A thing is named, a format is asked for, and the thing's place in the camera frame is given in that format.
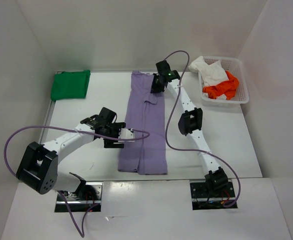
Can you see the green t-shirt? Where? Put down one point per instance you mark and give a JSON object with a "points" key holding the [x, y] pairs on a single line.
{"points": [[70, 85]]}

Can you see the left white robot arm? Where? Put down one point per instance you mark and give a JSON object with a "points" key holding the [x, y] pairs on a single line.
{"points": [[53, 152]]}

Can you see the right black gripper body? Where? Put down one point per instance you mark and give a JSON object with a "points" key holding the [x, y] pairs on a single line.
{"points": [[156, 85]]}

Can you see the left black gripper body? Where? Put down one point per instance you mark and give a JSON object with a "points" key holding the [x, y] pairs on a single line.
{"points": [[113, 129]]}

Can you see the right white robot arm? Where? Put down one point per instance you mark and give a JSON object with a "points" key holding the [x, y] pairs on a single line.
{"points": [[190, 125]]}

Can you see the purple t-shirt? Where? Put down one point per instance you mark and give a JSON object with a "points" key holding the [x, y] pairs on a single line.
{"points": [[145, 112]]}

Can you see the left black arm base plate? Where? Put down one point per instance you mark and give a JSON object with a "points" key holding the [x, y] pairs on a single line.
{"points": [[90, 195]]}

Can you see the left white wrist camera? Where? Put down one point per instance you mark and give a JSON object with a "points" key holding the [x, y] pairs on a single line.
{"points": [[126, 135]]}

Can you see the white plastic basket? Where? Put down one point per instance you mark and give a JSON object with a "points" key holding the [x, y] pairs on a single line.
{"points": [[235, 67]]}

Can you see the white t-shirt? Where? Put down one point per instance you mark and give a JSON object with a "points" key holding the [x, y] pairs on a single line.
{"points": [[210, 75]]}

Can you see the orange t-shirt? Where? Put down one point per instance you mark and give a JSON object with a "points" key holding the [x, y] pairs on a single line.
{"points": [[227, 88]]}

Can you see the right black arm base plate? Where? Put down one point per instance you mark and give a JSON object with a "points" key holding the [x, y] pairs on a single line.
{"points": [[202, 199]]}

